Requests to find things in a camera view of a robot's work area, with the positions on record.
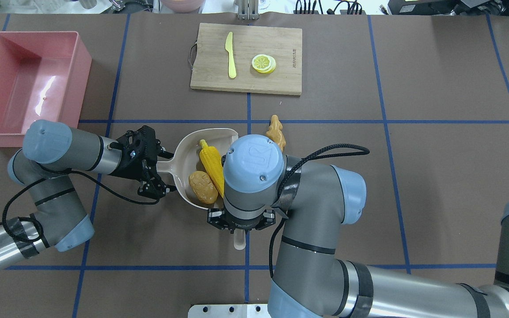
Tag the wooden cutting board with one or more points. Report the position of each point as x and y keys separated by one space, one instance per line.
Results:
x=210 y=68

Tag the tan toy ginger root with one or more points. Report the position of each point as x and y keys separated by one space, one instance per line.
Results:
x=275 y=133

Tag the yellow lemon slices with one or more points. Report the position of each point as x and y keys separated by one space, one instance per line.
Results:
x=264 y=64

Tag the yellow plastic knife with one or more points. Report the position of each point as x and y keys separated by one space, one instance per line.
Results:
x=229 y=47

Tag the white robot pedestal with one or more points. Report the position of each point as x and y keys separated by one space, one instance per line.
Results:
x=228 y=311

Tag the beige hand brush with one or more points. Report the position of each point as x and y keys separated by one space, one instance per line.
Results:
x=239 y=240

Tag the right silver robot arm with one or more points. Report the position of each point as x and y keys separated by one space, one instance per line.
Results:
x=314 y=200

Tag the yellow toy corn cob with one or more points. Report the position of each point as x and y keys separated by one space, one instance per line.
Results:
x=211 y=159

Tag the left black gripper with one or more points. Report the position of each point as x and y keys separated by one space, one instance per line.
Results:
x=127 y=168

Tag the pink bowl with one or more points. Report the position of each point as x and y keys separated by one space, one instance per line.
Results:
x=182 y=6

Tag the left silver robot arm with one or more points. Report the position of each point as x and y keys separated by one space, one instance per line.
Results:
x=47 y=211

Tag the brown toy potato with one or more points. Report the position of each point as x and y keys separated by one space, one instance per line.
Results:
x=203 y=187

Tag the pink plastic bin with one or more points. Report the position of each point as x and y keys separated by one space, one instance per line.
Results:
x=43 y=76

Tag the beige plastic dustpan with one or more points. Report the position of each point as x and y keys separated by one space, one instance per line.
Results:
x=186 y=160

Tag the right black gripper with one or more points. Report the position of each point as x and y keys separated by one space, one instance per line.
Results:
x=240 y=225

